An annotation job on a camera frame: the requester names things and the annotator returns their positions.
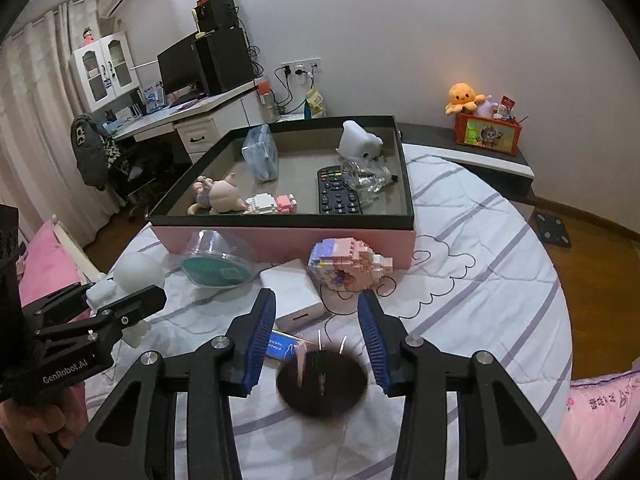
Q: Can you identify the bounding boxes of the clear round container green base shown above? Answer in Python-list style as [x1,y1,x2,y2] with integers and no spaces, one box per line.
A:
[180,230,256,289]

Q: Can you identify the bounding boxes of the blue rectangular box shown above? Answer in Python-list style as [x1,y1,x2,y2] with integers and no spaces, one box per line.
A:
[266,330,311,362]

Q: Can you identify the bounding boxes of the black rose gold compact mirror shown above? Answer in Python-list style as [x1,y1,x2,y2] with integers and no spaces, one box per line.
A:
[276,344,369,420]

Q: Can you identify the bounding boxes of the small pink white brick figure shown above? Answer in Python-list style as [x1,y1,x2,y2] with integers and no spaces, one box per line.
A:
[244,193,297,214]

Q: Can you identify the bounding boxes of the large pink brick figure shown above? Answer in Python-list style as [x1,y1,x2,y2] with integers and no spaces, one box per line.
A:
[307,237,394,292]

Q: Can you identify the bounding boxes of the clear glass bottle with cork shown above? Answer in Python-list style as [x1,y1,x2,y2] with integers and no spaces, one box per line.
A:
[342,158,398,193]

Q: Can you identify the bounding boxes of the person's left hand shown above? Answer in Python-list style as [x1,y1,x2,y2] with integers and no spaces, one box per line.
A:
[1,384,88,471]

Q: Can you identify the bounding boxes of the pink pillow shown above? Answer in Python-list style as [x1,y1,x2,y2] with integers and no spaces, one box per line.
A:
[18,220,86,307]

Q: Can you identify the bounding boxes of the pink printed blanket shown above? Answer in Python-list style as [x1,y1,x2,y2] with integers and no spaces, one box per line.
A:
[556,370,639,479]

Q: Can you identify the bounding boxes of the white striped bed quilt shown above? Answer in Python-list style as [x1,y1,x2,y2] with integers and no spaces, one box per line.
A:
[86,144,573,479]

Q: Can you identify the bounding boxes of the office chair with black jacket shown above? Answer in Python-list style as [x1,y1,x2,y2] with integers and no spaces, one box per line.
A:
[70,114,157,220]

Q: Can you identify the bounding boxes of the pink pig plush toy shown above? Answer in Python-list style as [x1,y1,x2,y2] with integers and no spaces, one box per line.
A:
[186,172,247,216]

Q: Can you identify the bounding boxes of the white power adapter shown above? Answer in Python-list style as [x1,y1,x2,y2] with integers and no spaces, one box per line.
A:
[259,259,326,334]

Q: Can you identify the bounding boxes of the black bathroom scale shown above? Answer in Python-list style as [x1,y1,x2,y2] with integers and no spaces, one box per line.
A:
[533,210,572,248]

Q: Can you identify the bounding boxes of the white desk with drawers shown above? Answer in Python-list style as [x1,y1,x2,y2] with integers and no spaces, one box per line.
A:
[114,78,267,162]

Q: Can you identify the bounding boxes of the pink box with black rim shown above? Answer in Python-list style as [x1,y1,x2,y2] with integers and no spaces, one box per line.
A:
[150,116,416,270]

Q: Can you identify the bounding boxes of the clear blue tissue packet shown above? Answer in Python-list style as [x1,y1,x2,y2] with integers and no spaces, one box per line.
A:
[241,124,279,183]

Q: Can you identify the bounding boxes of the beige curtain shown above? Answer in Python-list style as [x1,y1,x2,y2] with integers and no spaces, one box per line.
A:
[1,0,117,246]

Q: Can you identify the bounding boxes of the white glass door cabinet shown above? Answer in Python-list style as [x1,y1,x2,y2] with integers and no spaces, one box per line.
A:
[70,32,140,113]

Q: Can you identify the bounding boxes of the black white low cabinet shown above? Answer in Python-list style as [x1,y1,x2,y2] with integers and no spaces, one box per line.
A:
[398,122,537,206]

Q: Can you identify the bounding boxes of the black remote control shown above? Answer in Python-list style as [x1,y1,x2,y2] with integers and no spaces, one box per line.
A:
[317,166,362,214]

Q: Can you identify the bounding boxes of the black computer monitor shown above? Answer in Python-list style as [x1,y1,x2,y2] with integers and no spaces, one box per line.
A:
[157,32,204,103]

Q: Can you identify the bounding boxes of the bottle with orange cap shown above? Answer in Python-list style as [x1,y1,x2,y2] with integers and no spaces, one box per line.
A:
[256,79,279,122]

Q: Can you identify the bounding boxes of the pink doll on cabinet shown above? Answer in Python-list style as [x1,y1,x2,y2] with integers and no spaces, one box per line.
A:
[82,27,96,47]

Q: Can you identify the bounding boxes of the red cartoon storage box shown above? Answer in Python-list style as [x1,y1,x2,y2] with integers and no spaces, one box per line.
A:
[454,113,522,156]

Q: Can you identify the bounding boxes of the yellow blue snack bag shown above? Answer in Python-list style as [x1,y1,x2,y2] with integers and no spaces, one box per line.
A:
[304,86,326,119]

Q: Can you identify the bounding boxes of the small black speaker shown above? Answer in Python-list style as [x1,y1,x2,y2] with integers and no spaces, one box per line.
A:
[194,0,239,32]

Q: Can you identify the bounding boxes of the orange octopus plush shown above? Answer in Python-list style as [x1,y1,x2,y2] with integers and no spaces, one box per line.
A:
[445,82,486,115]

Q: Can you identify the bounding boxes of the white toy camera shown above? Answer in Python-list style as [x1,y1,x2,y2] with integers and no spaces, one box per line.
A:
[336,120,383,160]

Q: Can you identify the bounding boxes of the white wall power strip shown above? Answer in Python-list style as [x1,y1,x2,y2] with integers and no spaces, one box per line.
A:
[280,58,321,74]

